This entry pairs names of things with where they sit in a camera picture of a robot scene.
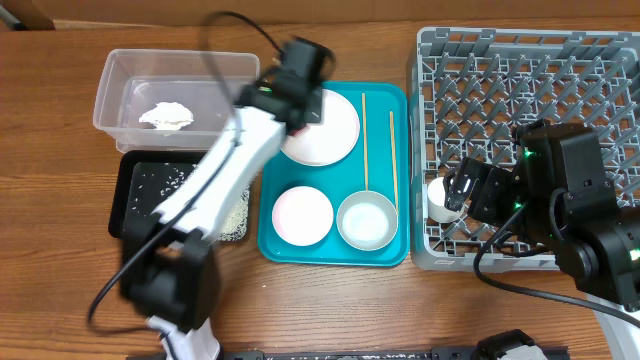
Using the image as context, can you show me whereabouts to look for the left wooden chopstick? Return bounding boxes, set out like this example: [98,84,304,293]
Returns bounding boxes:
[361,92,369,191]

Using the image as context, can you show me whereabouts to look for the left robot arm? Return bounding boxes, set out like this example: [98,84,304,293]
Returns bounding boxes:
[112,82,327,359]

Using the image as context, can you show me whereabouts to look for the black tray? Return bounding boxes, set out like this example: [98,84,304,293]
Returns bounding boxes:
[107,150,252,244]

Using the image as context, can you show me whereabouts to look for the grey metal bowl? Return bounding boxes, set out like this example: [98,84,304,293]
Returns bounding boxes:
[336,191,399,251]

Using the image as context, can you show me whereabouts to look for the right wooden chopstick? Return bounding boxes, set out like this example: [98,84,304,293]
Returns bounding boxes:
[389,111,399,212]

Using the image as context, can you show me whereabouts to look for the small white dish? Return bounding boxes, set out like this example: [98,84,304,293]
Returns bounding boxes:
[272,186,333,247]

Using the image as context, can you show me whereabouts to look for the cardboard wall panel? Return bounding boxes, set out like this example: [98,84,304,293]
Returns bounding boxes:
[1,0,639,30]

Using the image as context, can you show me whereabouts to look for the grey dishwasher rack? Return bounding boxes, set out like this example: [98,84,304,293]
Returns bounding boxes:
[408,27,639,272]

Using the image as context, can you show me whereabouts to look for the white rice pile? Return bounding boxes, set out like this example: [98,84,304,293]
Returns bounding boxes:
[219,187,251,242]

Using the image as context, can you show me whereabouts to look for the white tissue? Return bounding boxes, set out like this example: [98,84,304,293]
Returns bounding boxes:
[139,102,194,131]

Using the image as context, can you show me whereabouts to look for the white cup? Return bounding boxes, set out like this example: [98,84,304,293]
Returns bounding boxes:
[427,177,463,223]

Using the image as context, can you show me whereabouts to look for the large white plate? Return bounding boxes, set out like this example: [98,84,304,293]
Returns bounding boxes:
[281,89,360,166]

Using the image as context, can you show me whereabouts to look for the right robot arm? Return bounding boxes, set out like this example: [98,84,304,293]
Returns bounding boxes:
[443,119,639,359]

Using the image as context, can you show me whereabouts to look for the wooden chopstick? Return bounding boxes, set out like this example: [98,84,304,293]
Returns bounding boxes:
[389,111,399,212]
[361,92,369,191]

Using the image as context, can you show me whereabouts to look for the teal serving tray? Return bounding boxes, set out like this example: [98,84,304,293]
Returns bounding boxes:
[257,82,410,267]

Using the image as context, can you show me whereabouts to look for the clear plastic bin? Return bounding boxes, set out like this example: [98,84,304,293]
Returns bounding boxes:
[93,49,260,153]

